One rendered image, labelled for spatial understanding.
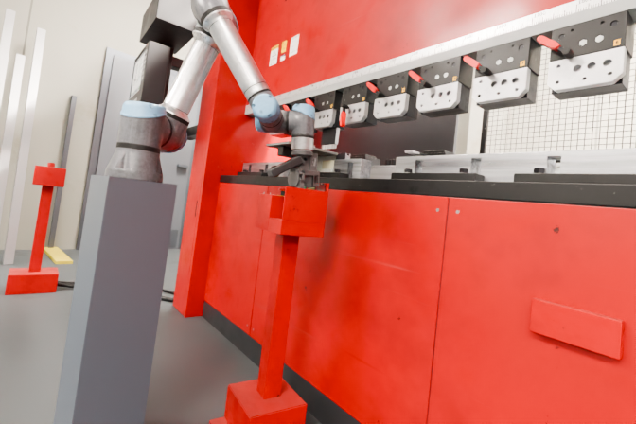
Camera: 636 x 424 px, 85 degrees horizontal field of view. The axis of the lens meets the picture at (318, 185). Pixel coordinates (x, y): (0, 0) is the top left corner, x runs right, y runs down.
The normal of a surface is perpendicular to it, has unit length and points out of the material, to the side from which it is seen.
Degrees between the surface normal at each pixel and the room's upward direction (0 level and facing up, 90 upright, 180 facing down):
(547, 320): 90
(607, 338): 90
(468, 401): 90
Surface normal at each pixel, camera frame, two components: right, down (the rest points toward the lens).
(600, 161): -0.77, -0.12
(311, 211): 0.54, 0.02
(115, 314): 0.71, 0.05
